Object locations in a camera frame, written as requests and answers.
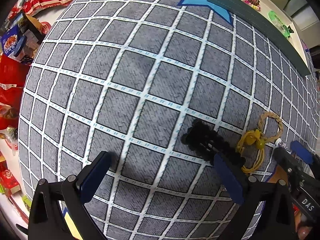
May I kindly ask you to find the black scalloped hair clip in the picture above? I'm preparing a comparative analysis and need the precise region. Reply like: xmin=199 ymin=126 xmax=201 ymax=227
xmin=181 ymin=119 xmax=246 ymax=169

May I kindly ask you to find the orange star sticker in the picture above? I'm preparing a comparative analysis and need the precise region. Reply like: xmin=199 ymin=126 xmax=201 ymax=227
xmin=267 ymin=165 xmax=288 ymax=183

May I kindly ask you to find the yellow star sticker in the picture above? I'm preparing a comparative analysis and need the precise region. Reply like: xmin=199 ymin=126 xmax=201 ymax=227
xmin=62 ymin=207 xmax=82 ymax=240

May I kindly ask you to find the grey checked tablecloth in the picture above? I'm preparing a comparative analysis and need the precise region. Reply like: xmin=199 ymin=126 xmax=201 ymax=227
xmin=18 ymin=0 xmax=319 ymax=239

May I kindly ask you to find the small black claw clip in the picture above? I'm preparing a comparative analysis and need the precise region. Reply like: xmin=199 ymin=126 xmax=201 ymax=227
xmin=287 ymin=25 xmax=294 ymax=34

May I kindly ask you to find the green translucent bangle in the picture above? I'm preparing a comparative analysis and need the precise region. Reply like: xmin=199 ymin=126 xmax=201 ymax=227
xmin=268 ymin=10 xmax=290 ymax=38

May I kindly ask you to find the white shallow tray box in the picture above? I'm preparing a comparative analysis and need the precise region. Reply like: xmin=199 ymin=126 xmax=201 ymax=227
xmin=208 ymin=0 xmax=312 ymax=76

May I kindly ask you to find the blue snack box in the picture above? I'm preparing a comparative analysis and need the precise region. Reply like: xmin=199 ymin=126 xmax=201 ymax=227
xmin=1 ymin=24 xmax=27 ymax=59

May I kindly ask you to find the blue star sticker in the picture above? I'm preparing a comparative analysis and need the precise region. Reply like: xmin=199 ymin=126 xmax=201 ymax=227
xmin=177 ymin=0 xmax=233 ymax=25

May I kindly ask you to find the pearl chain necklace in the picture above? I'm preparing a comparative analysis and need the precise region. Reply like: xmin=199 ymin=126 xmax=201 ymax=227
xmin=274 ymin=138 xmax=290 ymax=149

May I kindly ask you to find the yellow hair tie with flower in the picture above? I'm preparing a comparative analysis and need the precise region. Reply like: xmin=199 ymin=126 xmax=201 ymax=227
xmin=235 ymin=128 xmax=270 ymax=175

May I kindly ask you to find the beige braided hair tie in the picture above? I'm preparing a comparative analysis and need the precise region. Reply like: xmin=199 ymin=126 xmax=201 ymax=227
xmin=258 ymin=111 xmax=284 ymax=144

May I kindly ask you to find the pink yellow beaded bracelet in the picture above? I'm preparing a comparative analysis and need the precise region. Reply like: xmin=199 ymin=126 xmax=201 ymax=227
xmin=233 ymin=0 xmax=261 ymax=12

